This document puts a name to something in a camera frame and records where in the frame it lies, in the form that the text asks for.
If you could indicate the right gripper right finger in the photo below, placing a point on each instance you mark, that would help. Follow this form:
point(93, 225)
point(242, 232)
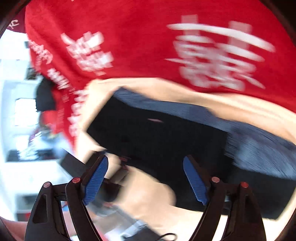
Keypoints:
point(244, 220)

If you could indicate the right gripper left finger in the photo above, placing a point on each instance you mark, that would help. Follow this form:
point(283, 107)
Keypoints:
point(46, 220)

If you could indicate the black pants with blue trim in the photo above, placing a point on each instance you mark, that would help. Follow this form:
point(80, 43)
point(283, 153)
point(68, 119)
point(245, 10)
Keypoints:
point(156, 136)

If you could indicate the person's left hand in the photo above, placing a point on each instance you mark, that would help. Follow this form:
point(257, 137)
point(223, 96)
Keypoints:
point(143, 197)

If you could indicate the black garment on sofa edge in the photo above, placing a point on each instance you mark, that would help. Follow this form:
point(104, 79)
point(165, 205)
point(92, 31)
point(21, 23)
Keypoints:
point(44, 96)

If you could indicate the cream cushion cloth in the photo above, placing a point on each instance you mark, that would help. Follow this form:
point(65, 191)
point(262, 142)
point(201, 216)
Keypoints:
point(262, 114)

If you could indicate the red blanket with white characters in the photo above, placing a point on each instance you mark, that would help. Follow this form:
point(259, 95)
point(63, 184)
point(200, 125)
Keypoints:
point(235, 47)

